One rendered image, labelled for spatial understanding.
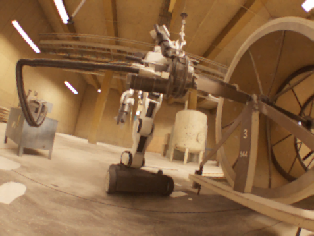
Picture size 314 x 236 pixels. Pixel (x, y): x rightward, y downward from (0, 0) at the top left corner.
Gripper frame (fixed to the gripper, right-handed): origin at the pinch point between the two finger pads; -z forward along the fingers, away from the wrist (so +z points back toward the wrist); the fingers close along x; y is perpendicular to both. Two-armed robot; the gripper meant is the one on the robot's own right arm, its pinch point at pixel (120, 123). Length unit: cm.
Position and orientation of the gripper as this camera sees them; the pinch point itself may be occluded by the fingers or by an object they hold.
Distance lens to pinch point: 135.1
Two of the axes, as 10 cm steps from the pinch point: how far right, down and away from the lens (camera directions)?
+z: 1.8, -9.0, 4.0
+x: -0.7, -4.1, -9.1
